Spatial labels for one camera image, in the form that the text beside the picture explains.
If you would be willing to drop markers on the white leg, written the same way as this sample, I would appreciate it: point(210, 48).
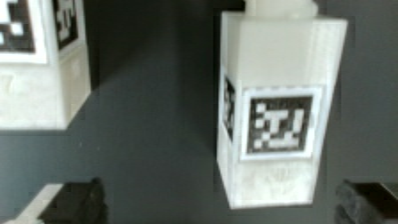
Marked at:
point(281, 48)
point(45, 74)

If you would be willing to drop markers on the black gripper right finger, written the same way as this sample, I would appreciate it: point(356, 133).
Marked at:
point(368, 203)

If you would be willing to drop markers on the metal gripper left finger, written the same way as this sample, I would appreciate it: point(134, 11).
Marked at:
point(66, 204)

